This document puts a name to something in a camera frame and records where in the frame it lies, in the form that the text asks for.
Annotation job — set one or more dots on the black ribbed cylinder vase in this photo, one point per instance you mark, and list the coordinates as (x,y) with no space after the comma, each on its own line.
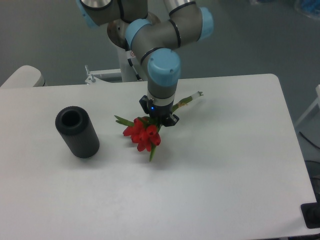
(75,127)

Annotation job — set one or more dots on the blue plastic bag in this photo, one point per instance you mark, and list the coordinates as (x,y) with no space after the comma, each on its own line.
(309,8)

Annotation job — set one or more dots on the black box at table corner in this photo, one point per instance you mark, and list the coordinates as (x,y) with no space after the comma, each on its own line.
(311,215)

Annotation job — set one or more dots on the red tulip bouquet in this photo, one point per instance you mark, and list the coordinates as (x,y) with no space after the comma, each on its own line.
(144,132)

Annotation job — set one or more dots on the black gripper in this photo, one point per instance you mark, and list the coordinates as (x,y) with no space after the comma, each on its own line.
(160,108)

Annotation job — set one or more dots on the white chair armrest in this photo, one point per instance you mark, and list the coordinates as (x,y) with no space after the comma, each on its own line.
(25,77)

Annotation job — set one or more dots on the white metal base frame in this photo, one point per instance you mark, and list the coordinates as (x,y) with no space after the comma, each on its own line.
(106,75)

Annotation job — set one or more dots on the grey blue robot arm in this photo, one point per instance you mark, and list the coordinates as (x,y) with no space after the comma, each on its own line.
(154,43)

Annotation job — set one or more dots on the white frame at right edge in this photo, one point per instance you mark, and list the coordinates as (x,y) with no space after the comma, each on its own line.
(310,112)

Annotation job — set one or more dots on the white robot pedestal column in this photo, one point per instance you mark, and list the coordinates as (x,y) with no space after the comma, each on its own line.
(130,67)

